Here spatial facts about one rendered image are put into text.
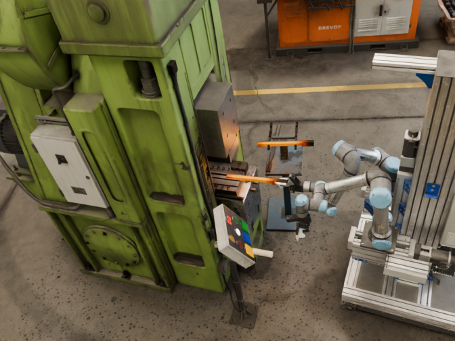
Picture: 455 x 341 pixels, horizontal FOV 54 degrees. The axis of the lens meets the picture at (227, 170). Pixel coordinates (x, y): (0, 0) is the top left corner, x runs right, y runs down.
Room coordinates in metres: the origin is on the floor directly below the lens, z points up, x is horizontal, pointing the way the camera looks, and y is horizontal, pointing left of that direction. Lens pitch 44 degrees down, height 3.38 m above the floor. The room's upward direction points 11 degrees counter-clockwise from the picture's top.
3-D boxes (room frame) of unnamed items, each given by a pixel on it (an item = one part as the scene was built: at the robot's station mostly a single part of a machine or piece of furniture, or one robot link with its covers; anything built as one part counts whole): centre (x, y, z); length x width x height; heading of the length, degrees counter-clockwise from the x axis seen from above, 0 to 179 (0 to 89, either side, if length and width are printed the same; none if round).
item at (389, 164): (2.15, -1.17, 0.98); 0.13 x 0.12 x 0.14; 19
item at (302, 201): (1.78, -0.42, 1.23); 0.09 x 0.08 x 0.11; 68
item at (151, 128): (2.21, 0.37, 1.15); 0.44 x 0.26 x 2.30; 64
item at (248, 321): (1.78, 0.10, 0.05); 0.22 x 0.22 x 0.09; 64
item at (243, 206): (2.46, 0.10, 0.69); 0.56 x 0.38 x 0.45; 64
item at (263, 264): (2.29, -0.12, 0.01); 0.58 x 0.39 x 0.01; 154
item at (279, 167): (2.71, -0.50, 0.75); 0.40 x 0.30 x 0.02; 164
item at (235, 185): (2.41, 0.11, 0.96); 0.42 x 0.20 x 0.09; 64
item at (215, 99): (2.45, 0.10, 1.56); 0.42 x 0.39 x 0.40; 64
